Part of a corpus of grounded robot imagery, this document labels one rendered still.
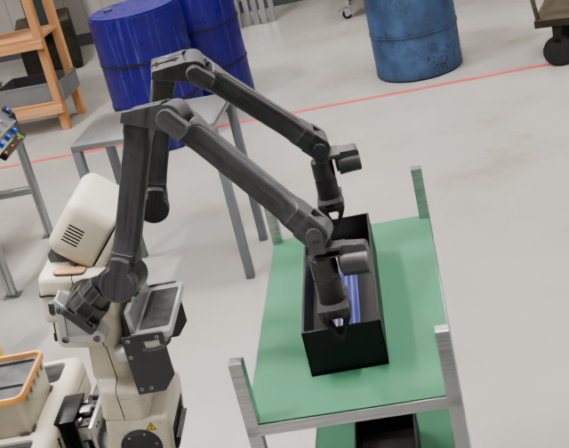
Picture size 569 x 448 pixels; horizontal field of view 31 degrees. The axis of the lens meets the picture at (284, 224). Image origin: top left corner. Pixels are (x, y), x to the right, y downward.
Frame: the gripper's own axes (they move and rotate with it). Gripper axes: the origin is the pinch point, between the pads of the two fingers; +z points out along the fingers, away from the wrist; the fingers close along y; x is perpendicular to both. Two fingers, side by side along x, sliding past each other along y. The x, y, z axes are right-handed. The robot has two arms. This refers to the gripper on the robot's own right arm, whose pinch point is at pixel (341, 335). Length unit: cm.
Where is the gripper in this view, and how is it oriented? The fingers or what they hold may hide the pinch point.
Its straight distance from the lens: 223.7
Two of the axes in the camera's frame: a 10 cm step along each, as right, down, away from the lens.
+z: 2.3, 8.9, 3.9
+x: -9.7, 2.0, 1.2
